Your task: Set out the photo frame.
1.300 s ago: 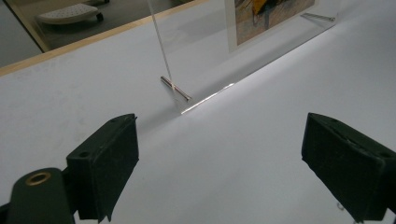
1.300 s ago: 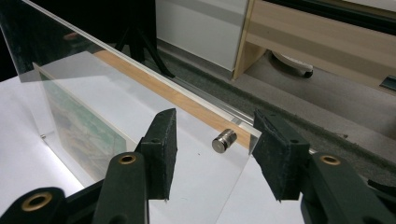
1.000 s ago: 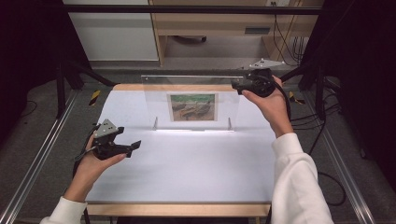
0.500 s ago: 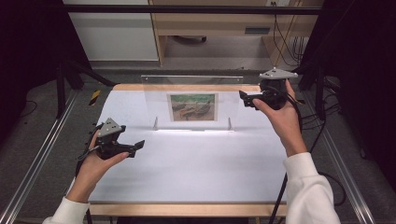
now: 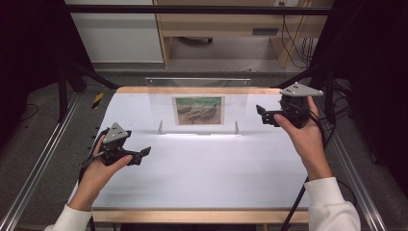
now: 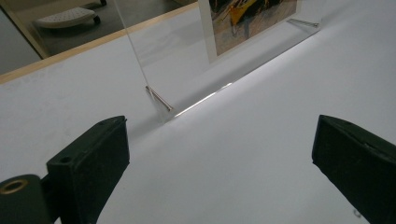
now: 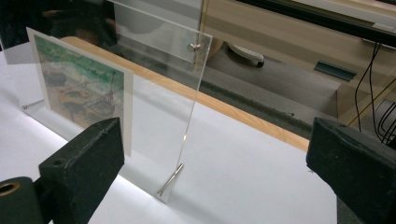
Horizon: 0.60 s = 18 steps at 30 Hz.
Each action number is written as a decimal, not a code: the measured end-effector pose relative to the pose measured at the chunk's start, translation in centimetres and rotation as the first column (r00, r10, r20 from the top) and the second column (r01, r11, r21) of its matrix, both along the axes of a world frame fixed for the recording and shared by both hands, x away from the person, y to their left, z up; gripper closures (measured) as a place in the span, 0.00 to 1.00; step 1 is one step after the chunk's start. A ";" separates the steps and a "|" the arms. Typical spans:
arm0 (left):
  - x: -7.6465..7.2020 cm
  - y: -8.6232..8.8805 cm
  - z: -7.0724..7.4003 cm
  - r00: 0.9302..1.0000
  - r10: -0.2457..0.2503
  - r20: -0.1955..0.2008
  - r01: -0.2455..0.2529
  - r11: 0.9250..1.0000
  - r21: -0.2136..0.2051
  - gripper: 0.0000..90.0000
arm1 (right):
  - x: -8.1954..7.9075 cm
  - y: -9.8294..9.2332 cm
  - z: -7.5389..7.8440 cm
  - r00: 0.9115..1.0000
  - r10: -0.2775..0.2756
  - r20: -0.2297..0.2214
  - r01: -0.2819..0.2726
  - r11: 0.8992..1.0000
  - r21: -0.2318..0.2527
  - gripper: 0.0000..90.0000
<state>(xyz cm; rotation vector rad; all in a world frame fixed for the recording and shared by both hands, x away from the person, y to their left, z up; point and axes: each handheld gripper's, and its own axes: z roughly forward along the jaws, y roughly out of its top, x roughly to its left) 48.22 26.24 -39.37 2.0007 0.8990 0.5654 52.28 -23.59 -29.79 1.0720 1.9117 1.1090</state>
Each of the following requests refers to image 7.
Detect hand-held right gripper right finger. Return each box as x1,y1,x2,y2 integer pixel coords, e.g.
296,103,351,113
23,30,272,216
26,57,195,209
305,117,396,224

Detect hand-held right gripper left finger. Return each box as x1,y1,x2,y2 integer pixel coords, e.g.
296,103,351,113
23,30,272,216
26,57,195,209
38,116,126,224

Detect clear acrylic photo frame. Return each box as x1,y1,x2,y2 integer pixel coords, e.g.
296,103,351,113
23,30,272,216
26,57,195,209
6,0,214,205

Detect white-backed picture card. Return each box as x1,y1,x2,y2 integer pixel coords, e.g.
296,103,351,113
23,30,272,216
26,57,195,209
25,26,135,158

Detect pale table mat board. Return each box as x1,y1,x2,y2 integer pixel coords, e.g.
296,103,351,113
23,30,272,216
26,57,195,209
0,41,339,224

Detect light wooden desk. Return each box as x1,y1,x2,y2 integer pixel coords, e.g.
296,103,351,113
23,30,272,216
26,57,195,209
199,0,396,126

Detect grey curved object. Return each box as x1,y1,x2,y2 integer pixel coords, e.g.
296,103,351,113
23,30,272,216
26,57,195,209
226,41,266,68

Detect black cables by desk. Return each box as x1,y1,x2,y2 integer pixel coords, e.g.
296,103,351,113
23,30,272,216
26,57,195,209
354,41,396,147

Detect grey metal bracket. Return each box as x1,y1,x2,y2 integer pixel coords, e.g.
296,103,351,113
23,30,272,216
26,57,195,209
313,60,358,83

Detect black horizontal frame bar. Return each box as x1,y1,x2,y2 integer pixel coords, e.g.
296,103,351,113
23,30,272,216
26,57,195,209
235,0,396,49

